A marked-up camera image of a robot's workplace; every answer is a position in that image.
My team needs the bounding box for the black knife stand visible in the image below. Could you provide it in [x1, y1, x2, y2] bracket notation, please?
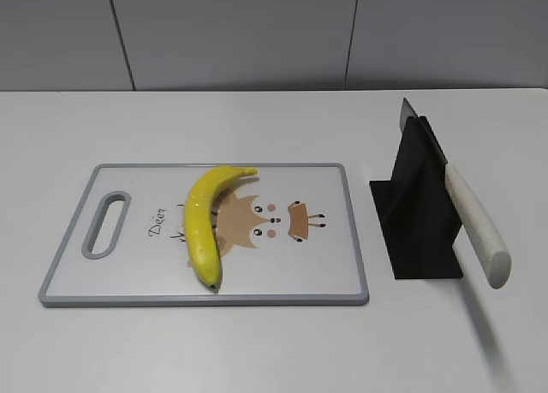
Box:
[369, 116, 463, 280]

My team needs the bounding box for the yellow plastic banana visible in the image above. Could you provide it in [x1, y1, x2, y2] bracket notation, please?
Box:
[183, 165, 259, 292]

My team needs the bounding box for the white grey-rimmed cutting board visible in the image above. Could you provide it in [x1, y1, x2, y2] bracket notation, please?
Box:
[39, 163, 369, 307]

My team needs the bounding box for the white-handled kitchen knife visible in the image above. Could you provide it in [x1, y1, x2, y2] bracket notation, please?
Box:
[399, 99, 512, 289]

